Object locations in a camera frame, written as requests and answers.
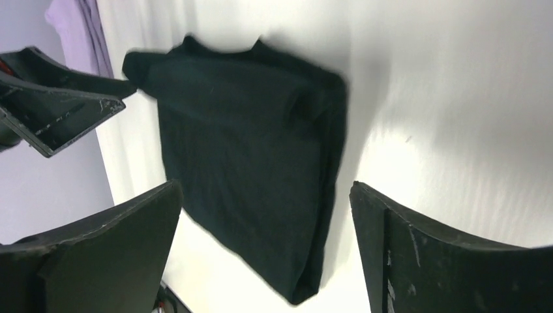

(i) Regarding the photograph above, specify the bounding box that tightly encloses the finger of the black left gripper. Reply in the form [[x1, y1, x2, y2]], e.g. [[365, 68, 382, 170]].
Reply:
[[1, 73, 125, 158], [1, 46, 136, 99]]

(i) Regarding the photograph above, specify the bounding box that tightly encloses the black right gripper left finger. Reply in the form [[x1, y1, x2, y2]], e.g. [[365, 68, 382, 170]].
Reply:
[[1, 181, 183, 313]]

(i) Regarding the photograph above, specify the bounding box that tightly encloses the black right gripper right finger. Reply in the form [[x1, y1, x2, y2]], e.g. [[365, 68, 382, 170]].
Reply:
[[350, 181, 552, 312]]

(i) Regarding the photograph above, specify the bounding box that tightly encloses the black t shirt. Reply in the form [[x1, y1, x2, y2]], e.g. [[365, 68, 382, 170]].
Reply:
[[122, 35, 348, 305]]

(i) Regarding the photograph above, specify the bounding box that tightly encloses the folded lilac t shirt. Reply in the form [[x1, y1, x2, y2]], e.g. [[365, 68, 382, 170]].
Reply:
[[45, 0, 113, 78]]

